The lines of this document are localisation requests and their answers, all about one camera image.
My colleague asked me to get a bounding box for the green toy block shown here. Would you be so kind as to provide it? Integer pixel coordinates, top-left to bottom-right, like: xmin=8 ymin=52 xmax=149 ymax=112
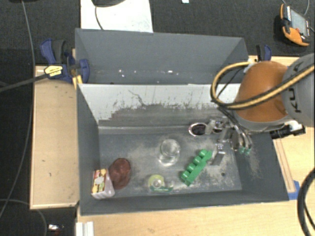
xmin=180 ymin=149 xmax=213 ymax=187

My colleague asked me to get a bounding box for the round metal cup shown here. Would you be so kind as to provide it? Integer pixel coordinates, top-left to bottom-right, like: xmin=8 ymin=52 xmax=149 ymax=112
xmin=188 ymin=122 xmax=208 ymax=138

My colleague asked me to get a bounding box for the clear glass jar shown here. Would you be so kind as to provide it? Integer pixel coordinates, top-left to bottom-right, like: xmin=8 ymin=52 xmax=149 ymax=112
xmin=158 ymin=139 xmax=181 ymax=167

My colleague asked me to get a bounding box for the red-brown cup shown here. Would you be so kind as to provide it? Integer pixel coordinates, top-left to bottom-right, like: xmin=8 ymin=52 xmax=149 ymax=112
xmin=108 ymin=157 xmax=132 ymax=191

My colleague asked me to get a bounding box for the grey metal bin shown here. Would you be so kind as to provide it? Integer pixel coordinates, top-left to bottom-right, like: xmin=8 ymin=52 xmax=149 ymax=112
xmin=74 ymin=28 xmax=290 ymax=216

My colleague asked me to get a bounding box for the small printed packet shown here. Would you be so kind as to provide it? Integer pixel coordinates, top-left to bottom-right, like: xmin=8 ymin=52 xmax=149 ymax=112
xmin=91 ymin=168 xmax=116 ymax=200

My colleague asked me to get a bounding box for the pale wood board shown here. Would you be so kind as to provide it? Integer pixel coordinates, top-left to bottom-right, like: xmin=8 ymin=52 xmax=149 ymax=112
xmin=29 ymin=65 xmax=80 ymax=210

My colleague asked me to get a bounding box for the black cylinder on white bracket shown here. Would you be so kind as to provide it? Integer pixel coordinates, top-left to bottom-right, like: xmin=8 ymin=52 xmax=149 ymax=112
xmin=270 ymin=121 xmax=306 ymax=139

